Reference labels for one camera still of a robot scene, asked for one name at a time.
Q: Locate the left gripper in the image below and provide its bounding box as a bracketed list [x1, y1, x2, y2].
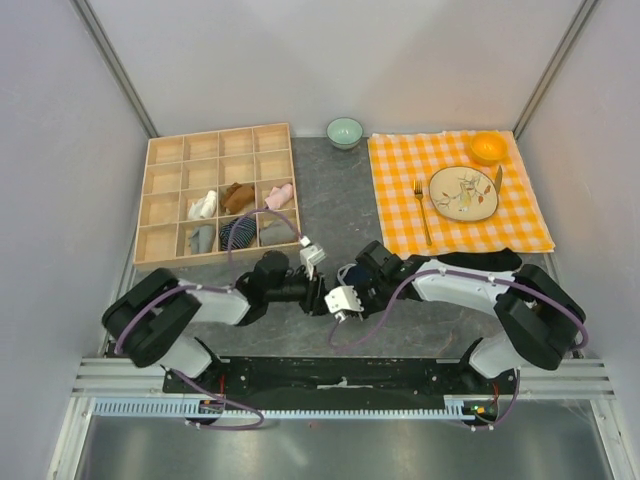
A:
[266, 263, 331, 317]

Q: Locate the navy blue underwear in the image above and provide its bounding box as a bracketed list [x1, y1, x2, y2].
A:
[336, 263, 371, 288]

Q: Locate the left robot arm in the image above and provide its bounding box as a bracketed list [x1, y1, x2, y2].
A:
[102, 245, 327, 393]

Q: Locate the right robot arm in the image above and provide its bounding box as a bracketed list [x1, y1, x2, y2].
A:
[352, 241, 588, 394]

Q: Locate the striped navy rolled cloth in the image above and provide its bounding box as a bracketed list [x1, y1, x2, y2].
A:
[219, 216, 257, 251]

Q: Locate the pink rolled cloth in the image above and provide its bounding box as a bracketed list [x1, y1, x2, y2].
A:
[264, 183, 294, 210]

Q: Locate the gold fork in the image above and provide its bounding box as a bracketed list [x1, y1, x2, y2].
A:
[412, 179, 432, 246]

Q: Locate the light grey rolled cloth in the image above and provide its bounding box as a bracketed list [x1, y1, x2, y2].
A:
[189, 224, 216, 255]

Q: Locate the brown rolled cloth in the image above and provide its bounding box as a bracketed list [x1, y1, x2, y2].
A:
[220, 183, 255, 215]

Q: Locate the orange checkered tablecloth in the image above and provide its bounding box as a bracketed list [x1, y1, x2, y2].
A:
[368, 130, 555, 258]

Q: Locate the black cloth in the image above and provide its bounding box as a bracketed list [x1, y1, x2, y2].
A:
[437, 248, 523, 272]

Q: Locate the beige decorated plate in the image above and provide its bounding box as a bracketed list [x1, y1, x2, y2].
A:
[428, 166, 499, 223]

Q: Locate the white rolled cloth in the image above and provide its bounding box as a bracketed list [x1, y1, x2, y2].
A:
[187, 190, 218, 220]

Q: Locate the wooden compartment tray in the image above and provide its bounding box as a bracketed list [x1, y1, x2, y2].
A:
[133, 123, 301, 271]

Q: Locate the green ceramic bowl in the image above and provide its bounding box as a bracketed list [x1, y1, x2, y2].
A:
[326, 117, 364, 150]

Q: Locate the gold knife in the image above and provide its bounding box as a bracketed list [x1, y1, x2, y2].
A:
[494, 166, 503, 195]

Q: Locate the orange bowl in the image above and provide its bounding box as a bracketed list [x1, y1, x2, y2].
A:
[468, 131, 508, 166]

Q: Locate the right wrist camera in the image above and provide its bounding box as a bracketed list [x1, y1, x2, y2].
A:
[324, 285, 364, 323]

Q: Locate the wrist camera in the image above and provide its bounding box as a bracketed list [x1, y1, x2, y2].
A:
[324, 285, 364, 323]
[299, 244, 326, 280]

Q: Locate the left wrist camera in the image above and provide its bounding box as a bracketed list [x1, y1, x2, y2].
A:
[299, 244, 326, 280]

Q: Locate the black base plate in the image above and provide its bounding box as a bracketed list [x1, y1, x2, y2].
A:
[194, 356, 515, 410]

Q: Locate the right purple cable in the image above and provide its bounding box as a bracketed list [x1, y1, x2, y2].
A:
[327, 267, 590, 434]

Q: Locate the white cable duct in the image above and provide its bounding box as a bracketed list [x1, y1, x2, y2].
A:
[93, 395, 475, 421]

